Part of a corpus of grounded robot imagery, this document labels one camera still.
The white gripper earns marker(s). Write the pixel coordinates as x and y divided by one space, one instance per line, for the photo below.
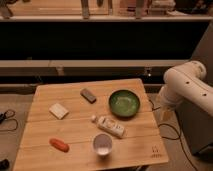
169 100

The dark grey eraser block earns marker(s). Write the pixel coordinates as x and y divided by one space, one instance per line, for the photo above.
88 95

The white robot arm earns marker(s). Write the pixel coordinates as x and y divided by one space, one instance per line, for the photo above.
185 81

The white sponge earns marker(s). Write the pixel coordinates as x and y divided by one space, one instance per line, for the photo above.
58 111

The green bowl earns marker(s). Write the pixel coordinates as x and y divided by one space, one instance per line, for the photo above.
124 103

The white plastic bottle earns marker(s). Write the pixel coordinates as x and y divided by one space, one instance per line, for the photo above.
109 125

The white cup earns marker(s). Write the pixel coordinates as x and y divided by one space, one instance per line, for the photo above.
102 145

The orange toy carrot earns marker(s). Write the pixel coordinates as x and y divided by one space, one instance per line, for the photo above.
58 144

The black object floor corner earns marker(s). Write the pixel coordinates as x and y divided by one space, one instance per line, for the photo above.
4 164

